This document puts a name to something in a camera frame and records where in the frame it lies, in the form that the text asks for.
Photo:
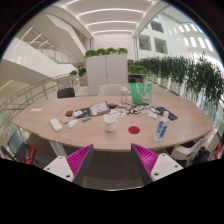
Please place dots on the white sticker sheet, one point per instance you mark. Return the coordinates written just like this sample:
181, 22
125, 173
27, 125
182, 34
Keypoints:
117, 113

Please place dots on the clear blue-labelled water bottle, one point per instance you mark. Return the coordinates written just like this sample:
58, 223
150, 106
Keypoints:
161, 128

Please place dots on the small blue card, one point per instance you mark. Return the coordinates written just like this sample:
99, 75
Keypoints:
86, 119

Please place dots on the white cabinet with plants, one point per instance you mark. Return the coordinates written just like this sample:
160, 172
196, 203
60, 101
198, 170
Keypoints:
106, 71

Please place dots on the black office chair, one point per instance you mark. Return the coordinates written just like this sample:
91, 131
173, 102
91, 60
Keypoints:
65, 92

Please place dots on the clear plastic bottle white cap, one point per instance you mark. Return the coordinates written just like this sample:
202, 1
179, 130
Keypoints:
124, 96

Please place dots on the crumpled white paper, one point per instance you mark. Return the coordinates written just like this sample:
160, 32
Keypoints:
152, 115

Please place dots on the flat round red coaster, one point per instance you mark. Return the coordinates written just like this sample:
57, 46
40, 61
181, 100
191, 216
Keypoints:
134, 130

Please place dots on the ceiling light strips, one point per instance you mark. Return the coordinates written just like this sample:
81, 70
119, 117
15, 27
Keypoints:
110, 23

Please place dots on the white office chair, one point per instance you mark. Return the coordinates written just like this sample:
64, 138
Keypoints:
110, 89

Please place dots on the small white round device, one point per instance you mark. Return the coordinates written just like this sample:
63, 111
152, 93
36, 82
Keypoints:
65, 119

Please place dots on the green tote bag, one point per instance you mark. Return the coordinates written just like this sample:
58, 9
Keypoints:
141, 94

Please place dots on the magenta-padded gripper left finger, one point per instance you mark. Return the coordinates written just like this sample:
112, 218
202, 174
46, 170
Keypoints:
80, 160

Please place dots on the white ceramic mug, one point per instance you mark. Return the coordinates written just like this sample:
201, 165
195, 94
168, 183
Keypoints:
110, 123

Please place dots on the open printed booklet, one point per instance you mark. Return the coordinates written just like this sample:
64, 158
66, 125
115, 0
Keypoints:
99, 108

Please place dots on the small black box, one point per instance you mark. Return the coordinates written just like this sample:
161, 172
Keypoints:
113, 106

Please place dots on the black tablet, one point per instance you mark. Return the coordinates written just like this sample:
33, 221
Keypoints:
81, 112

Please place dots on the potted green plant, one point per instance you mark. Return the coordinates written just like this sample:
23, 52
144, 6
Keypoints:
82, 76
73, 74

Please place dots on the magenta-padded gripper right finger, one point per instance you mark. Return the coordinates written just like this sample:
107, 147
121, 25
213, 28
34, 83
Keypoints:
146, 159

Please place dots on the red and black chair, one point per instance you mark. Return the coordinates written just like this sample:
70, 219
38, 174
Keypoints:
25, 152

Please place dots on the dark blue keyboard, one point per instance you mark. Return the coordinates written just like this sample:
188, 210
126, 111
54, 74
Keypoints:
167, 113

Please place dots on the white paper sheet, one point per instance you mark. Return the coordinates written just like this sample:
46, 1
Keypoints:
36, 109

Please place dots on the white computer mouse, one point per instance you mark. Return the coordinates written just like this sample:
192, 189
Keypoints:
72, 123

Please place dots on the white chair dark seat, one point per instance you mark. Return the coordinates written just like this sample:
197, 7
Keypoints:
188, 149

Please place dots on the long green hedge planter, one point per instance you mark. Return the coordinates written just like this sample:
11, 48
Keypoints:
186, 78

